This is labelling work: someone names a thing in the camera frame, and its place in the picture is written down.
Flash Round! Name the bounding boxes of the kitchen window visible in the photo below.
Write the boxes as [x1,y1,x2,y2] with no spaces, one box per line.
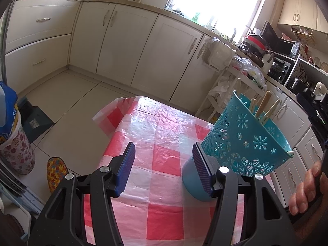
[164,0,267,32]

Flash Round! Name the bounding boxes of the cream wall cabinet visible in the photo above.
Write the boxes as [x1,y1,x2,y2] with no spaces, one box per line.
[277,0,328,34]

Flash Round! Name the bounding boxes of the teal perforated plastic basket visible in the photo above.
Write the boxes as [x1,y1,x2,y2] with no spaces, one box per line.
[181,90,294,202]

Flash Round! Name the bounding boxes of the white jug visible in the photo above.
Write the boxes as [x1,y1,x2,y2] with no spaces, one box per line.
[261,52,275,75]

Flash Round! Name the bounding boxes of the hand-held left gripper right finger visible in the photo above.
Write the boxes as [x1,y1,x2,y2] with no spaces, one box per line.
[192,141,299,246]

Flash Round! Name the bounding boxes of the black toaster oven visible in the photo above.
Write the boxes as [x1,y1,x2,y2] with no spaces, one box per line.
[268,52,299,85]

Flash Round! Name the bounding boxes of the colourful floral slipper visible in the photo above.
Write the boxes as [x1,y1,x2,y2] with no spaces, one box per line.
[47,157,69,193]

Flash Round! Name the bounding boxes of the stack of pans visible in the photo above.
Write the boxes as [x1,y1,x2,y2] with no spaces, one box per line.
[240,27,272,58]

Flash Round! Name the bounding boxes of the white storage cart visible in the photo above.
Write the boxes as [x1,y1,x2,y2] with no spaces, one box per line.
[196,56,267,125]

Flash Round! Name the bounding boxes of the floral patterned container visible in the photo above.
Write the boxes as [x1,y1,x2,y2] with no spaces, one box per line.
[0,125,36,175]

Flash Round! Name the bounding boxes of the dark green box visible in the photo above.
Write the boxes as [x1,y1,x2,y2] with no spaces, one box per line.
[17,96,55,144]

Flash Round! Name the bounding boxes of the black microwave oven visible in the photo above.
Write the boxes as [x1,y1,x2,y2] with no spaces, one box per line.
[261,20,301,58]

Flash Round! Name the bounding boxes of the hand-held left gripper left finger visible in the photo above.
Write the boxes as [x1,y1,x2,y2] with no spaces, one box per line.
[28,142,136,246]

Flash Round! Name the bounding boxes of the cream kitchen base cabinets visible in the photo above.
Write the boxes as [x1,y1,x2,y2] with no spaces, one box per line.
[265,81,327,209]
[5,0,214,109]

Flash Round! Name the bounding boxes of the red white checked tablecloth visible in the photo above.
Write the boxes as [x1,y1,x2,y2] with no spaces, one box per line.
[92,96,278,246]

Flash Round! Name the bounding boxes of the person's right hand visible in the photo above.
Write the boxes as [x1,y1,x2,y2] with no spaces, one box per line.
[289,161,324,216]

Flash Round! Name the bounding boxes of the bunch of wooden chopsticks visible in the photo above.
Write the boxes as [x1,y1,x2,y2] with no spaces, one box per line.
[249,90,281,126]

